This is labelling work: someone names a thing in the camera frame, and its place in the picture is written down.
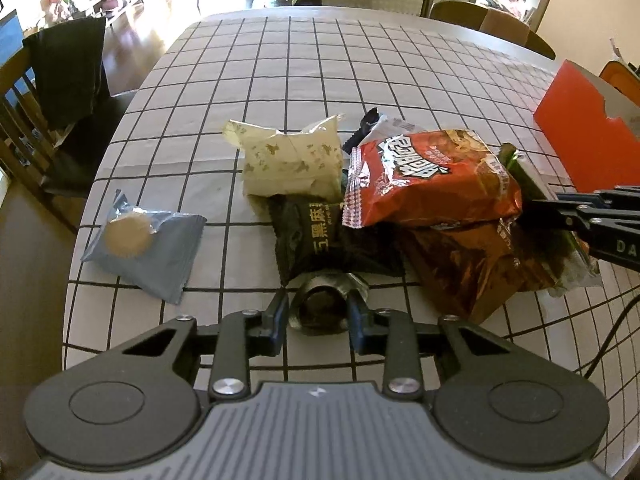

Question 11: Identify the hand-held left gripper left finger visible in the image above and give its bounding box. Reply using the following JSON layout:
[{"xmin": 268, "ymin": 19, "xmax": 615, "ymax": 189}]
[{"xmin": 122, "ymin": 290, "xmax": 291, "ymax": 402}]

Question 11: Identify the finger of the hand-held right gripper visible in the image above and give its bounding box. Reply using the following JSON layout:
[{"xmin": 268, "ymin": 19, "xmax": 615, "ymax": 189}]
[
  {"xmin": 519, "ymin": 199, "xmax": 640, "ymax": 272},
  {"xmin": 552, "ymin": 186, "xmax": 640, "ymax": 208}
]

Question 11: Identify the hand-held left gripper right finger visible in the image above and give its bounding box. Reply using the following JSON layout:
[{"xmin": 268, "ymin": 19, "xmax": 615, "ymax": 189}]
[{"xmin": 345, "ymin": 290, "xmax": 508, "ymax": 403}]

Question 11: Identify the small silver foil packet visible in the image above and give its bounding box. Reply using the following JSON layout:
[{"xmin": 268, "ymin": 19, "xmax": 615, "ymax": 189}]
[{"xmin": 287, "ymin": 269, "xmax": 372, "ymax": 335}]

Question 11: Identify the green snack packet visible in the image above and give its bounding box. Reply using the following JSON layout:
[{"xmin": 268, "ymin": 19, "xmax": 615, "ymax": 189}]
[{"xmin": 499, "ymin": 142, "xmax": 602, "ymax": 293}]

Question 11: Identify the orange cardboard box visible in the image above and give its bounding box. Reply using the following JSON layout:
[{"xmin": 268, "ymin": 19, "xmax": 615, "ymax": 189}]
[{"xmin": 532, "ymin": 58, "xmax": 640, "ymax": 192}]

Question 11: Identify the brown foil snack packet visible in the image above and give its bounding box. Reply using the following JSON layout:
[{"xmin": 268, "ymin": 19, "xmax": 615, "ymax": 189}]
[{"xmin": 399, "ymin": 219, "xmax": 568, "ymax": 326}]

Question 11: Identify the red snack packet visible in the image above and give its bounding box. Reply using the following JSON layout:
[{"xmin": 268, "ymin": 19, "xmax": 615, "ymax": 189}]
[{"xmin": 341, "ymin": 128, "xmax": 524, "ymax": 232}]

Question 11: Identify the blue cookie packet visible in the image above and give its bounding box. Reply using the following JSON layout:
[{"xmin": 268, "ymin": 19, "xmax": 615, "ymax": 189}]
[{"xmin": 80, "ymin": 189, "xmax": 208, "ymax": 306}]

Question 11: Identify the cream patterned snack packet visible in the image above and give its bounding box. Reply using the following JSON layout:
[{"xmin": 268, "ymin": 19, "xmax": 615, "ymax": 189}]
[{"xmin": 222, "ymin": 113, "xmax": 347, "ymax": 202}]

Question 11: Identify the orange chair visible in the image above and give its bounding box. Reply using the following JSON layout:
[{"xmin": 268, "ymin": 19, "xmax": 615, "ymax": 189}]
[{"xmin": 598, "ymin": 59, "xmax": 640, "ymax": 97}]

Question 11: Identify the tan wooden chair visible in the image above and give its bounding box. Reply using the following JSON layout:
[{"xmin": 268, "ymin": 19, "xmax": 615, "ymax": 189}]
[{"xmin": 479, "ymin": 7, "xmax": 557, "ymax": 61}]

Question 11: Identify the black and white snack packet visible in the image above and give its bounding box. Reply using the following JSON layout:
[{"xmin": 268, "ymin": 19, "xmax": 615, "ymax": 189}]
[{"xmin": 344, "ymin": 108, "xmax": 418, "ymax": 152}]

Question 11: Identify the dark wooden chair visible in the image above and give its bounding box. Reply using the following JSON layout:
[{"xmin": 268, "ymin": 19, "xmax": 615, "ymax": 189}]
[
  {"xmin": 429, "ymin": 0, "xmax": 490, "ymax": 32},
  {"xmin": 0, "ymin": 49, "xmax": 143, "ymax": 233}
]

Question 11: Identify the checked tablecloth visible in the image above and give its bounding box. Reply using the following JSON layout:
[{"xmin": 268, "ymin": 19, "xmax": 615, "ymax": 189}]
[{"xmin": 60, "ymin": 5, "xmax": 640, "ymax": 411}]

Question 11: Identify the black garment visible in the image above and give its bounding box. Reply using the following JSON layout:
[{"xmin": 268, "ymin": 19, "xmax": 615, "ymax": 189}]
[{"xmin": 22, "ymin": 15, "xmax": 112, "ymax": 132}]

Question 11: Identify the black cable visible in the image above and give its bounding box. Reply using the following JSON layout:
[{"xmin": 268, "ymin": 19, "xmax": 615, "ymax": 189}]
[{"xmin": 584, "ymin": 294, "xmax": 640, "ymax": 377}]

